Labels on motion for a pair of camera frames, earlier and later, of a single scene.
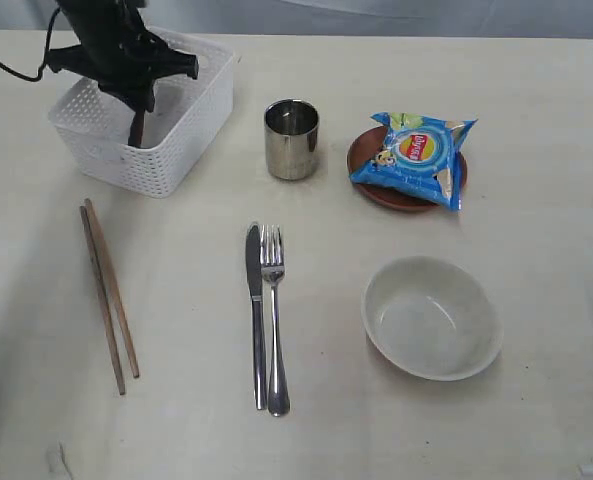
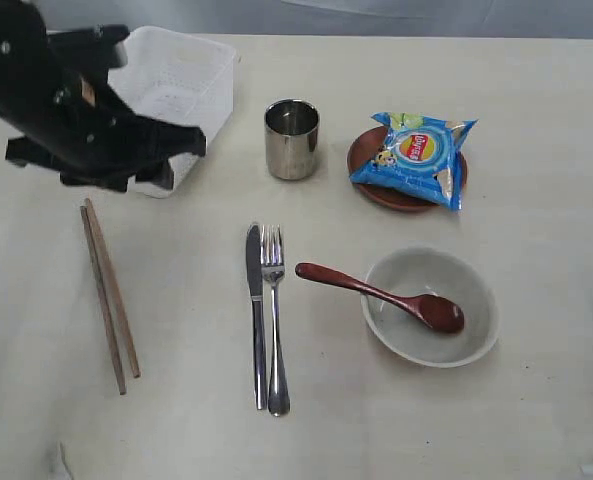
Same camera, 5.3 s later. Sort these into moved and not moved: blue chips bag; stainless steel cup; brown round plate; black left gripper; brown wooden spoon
Moved: brown wooden spoon; black left gripper
Not moved: blue chips bag; brown round plate; stainless steel cup
